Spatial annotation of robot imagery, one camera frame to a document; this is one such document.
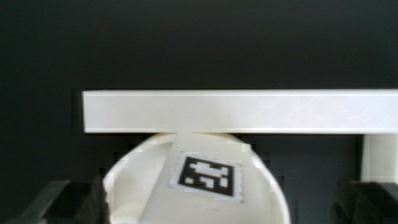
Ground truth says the white right fence bar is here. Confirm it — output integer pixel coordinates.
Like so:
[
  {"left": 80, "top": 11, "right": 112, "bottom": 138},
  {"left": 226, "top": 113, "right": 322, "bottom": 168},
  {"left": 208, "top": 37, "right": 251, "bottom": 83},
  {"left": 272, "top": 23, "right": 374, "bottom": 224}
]
[{"left": 82, "top": 90, "right": 398, "bottom": 134}]

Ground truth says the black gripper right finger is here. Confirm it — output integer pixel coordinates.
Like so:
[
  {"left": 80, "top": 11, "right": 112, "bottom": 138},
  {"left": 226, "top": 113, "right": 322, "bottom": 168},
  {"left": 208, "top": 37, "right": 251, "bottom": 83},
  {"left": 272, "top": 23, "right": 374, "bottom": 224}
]
[{"left": 333, "top": 179, "right": 398, "bottom": 224}]

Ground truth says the white stool leg block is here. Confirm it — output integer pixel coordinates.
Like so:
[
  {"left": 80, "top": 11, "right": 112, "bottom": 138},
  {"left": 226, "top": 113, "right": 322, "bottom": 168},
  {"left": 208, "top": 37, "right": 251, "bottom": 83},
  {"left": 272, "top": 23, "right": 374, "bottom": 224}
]
[{"left": 141, "top": 134, "right": 272, "bottom": 224}]

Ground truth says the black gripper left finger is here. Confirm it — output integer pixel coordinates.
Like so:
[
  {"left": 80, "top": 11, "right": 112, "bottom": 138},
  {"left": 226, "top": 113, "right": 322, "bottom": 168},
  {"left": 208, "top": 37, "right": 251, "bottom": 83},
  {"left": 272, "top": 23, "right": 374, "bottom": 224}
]
[{"left": 20, "top": 177, "right": 111, "bottom": 224}]

